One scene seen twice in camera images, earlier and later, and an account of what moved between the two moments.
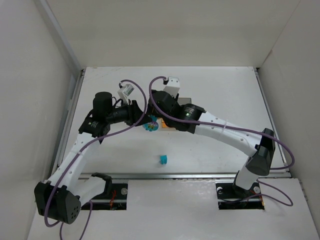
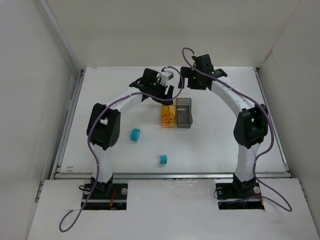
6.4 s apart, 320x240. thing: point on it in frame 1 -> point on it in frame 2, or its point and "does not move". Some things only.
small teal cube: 163,159 does not move
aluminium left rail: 60,148 does not move
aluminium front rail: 179,175 does not move
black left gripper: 135,113 -> 162,90
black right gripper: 155,106 -> 189,78
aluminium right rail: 271,116 does not move
